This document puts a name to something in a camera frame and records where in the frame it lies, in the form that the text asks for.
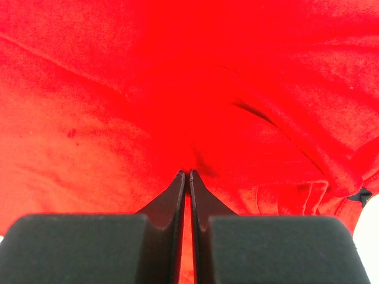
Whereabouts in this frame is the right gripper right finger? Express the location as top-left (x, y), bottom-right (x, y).
top-left (189, 171), bottom-right (370, 284)

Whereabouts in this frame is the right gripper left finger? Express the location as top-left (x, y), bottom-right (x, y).
top-left (1, 172), bottom-right (185, 283)

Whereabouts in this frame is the red t shirt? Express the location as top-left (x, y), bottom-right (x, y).
top-left (0, 0), bottom-right (379, 284)

